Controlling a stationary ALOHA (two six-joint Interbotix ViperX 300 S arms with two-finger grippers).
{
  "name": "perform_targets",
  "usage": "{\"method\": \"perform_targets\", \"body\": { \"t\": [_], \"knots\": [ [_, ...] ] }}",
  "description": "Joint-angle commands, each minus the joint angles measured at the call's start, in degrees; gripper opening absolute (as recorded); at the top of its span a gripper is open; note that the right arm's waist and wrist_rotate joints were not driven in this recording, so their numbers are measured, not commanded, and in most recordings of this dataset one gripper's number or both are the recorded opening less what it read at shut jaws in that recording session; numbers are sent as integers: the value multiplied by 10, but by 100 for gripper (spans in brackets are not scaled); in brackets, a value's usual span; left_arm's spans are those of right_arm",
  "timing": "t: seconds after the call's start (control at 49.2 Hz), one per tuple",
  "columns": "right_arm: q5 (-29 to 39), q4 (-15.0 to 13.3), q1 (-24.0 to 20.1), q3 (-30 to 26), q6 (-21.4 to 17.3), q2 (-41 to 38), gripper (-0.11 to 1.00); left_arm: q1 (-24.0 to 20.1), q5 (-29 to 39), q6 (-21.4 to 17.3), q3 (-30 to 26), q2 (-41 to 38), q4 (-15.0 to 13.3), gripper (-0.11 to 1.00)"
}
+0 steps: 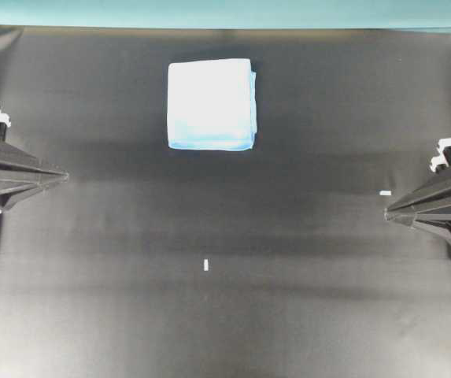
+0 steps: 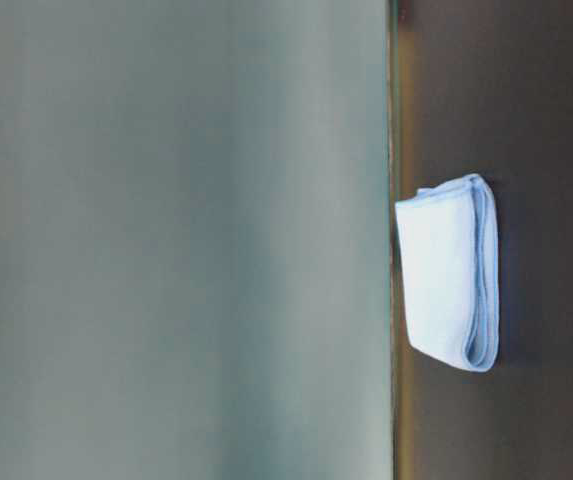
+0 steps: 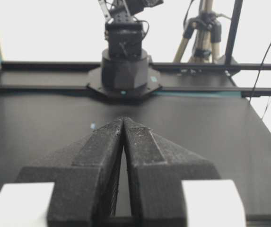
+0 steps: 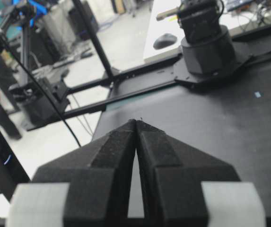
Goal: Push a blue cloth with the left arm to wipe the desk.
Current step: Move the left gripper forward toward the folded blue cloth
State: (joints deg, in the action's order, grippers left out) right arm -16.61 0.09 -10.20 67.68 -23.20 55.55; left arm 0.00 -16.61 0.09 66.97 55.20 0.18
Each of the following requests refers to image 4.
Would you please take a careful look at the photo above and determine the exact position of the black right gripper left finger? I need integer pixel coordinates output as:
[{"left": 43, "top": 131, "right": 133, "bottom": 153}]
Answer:
[{"left": 9, "top": 120, "right": 136, "bottom": 227}]

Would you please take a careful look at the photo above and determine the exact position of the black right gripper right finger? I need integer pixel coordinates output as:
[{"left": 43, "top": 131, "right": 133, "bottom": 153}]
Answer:
[{"left": 136, "top": 121, "right": 267, "bottom": 227}]

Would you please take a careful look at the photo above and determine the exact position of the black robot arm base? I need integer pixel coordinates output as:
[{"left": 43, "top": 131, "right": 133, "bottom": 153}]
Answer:
[{"left": 174, "top": 0, "right": 252, "bottom": 86}]

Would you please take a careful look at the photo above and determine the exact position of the white side desk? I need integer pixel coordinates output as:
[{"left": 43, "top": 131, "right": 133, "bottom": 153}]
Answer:
[{"left": 143, "top": 0, "right": 271, "bottom": 63}]

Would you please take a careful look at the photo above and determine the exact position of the black device with blue light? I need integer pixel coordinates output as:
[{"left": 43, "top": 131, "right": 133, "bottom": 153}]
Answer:
[{"left": 0, "top": 132, "right": 30, "bottom": 201}]

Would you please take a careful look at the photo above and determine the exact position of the black computer mouse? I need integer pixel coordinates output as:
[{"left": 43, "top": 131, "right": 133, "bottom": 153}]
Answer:
[{"left": 153, "top": 33, "right": 177, "bottom": 50}]

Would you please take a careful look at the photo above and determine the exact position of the black cable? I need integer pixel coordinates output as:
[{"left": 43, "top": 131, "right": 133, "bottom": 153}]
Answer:
[{"left": 0, "top": 11, "right": 82, "bottom": 147}]

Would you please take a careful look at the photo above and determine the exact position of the black aluminium frame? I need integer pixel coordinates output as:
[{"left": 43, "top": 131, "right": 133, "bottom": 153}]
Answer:
[{"left": 62, "top": 0, "right": 181, "bottom": 119}]

